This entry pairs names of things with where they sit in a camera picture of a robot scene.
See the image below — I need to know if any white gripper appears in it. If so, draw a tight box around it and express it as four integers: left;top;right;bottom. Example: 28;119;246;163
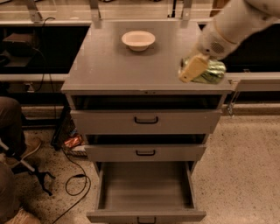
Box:
178;22;239;82

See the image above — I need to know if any crushed green can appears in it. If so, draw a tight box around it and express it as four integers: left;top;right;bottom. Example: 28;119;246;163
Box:
192;59;227;84

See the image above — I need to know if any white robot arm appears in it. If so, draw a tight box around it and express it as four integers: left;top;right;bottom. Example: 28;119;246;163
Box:
178;0;280;82

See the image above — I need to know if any top grey drawer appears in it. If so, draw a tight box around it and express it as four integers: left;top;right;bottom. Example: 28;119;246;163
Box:
71;109;221;135

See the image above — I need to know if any grey drawer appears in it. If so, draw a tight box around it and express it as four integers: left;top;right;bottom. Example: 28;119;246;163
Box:
85;144;206;162
71;109;221;135
87;162;206;224

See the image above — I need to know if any grey drawer cabinet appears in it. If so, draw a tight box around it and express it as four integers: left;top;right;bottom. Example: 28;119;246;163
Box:
60;19;233;224

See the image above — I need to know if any middle grey drawer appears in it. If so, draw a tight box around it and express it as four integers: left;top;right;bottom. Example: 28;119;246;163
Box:
85;144;206;162

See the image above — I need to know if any bottom grey drawer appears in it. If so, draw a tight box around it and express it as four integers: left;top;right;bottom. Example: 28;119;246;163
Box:
87;162;206;224

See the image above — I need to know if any orange snack packet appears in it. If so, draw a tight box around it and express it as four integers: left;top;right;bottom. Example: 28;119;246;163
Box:
64;136;83;149

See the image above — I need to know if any tan shoe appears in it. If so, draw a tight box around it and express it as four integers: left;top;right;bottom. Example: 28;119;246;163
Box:
4;207;41;224
6;137;42;168

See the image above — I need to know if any person's brown trouser leg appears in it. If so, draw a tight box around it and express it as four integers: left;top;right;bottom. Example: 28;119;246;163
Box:
0;96;26;156

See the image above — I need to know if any black hanging cable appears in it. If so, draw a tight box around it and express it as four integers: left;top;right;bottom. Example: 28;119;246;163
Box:
32;17;58;117

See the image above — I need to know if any black floor cable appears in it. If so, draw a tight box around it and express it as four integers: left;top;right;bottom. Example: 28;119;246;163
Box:
52;147;92;224

